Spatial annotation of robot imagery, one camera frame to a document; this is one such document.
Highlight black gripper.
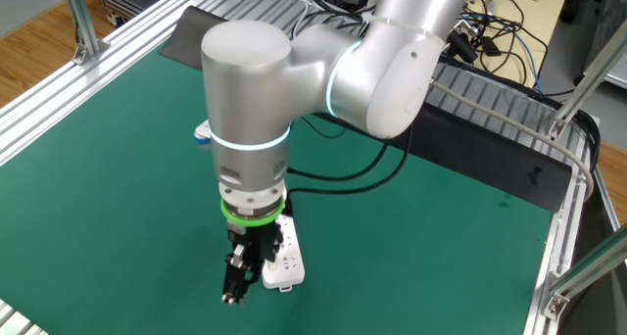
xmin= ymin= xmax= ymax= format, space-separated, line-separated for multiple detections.
xmin=220 ymin=215 xmax=285 ymax=307

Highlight white four-socket power strip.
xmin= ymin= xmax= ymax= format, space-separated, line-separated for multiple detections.
xmin=261 ymin=213 xmax=306 ymax=293

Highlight green table mat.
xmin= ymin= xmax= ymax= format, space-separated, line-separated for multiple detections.
xmin=0 ymin=45 xmax=555 ymax=335

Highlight silver metal clamp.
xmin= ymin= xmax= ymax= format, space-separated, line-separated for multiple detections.
xmin=453 ymin=17 xmax=482 ymax=37

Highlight small black box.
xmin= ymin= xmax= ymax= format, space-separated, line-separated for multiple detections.
xmin=479 ymin=35 xmax=502 ymax=57

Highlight yellow wooden desk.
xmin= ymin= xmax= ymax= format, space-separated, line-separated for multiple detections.
xmin=459 ymin=0 xmax=573 ymax=89

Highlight grey cabinet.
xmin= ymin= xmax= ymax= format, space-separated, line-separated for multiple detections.
xmin=560 ymin=0 xmax=627 ymax=89

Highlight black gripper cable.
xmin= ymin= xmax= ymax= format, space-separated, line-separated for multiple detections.
xmin=283 ymin=128 xmax=413 ymax=216

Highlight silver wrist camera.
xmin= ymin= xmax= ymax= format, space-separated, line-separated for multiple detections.
xmin=193 ymin=119 xmax=213 ymax=151

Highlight aluminium table frame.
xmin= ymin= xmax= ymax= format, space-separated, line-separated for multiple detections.
xmin=0 ymin=0 xmax=627 ymax=335

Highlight aluminium frame post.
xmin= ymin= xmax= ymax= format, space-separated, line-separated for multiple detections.
xmin=61 ymin=0 xmax=112 ymax=66
xmin=541 ymin=226 xmax=627 ymax=321
xmin=547 ymin=19 xmax=627 ymax=141

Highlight blue cable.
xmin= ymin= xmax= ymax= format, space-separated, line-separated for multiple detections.
xmin=508 ymin=28 xmax=545 ymax=95

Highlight tangled black desk cables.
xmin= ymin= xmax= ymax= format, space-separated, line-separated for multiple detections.
xmin=459 ymin=0 xmax=550 ymax=89

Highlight black cable bundle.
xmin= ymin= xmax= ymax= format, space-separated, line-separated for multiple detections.
xmin=567 ymin=108 xmax=603 ymax=175

